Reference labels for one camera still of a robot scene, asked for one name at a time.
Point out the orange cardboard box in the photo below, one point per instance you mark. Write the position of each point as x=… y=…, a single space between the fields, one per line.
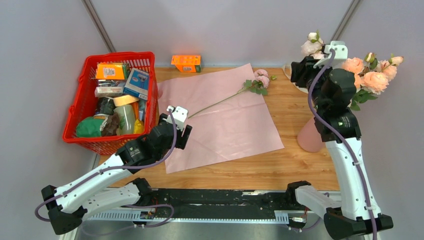
x=187 y=63

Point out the peach rose stem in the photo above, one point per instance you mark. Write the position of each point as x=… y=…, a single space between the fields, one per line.
x=376 y=75
x=354 y=65

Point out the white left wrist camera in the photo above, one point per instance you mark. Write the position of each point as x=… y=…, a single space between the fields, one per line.
x=180 y=115

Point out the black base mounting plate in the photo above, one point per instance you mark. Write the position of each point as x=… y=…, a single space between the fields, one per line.
x=219 y=203

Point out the purple wrapping paper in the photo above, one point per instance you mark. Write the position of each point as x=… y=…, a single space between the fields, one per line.
x=227 y=124

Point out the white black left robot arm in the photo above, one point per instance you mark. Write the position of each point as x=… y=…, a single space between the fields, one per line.
x=67 y=206

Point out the white red small box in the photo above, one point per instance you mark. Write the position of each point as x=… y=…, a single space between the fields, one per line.
x=108 y=91

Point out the blue razor box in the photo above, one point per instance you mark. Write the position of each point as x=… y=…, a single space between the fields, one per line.
x=137 y=84

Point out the pink cylindrical vase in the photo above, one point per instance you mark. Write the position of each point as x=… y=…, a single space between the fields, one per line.
x=309 y=139

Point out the pale green bottle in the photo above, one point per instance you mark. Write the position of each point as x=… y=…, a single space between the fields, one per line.
x=126 y=119

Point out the aluminium table frame rail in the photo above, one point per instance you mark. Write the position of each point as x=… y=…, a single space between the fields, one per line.
x=337 y=226

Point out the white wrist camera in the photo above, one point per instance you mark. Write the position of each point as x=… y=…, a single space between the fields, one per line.
x=180 y=115
x=336 y=52

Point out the orange snack package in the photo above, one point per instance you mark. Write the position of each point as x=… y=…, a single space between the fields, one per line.
x=112 y=71

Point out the green bag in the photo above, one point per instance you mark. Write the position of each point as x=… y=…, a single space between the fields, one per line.
x=91 y=126

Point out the yellow small packet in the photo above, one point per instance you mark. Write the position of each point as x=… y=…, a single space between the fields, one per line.
x=138 y=127

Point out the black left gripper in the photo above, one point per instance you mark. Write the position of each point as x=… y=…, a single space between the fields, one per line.
x=182 y=141

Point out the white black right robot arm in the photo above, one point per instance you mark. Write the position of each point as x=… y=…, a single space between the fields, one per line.
x=330 y=91

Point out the beige tape roll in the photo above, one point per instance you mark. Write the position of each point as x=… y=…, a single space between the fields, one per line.
x=124 y=100

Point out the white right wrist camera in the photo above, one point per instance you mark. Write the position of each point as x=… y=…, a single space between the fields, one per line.
x=336 y=52

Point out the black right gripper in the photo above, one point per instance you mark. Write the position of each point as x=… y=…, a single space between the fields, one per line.
x=301 y=70

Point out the red plastic shopping basket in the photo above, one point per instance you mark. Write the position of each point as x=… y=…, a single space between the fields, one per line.
x=84 y=104

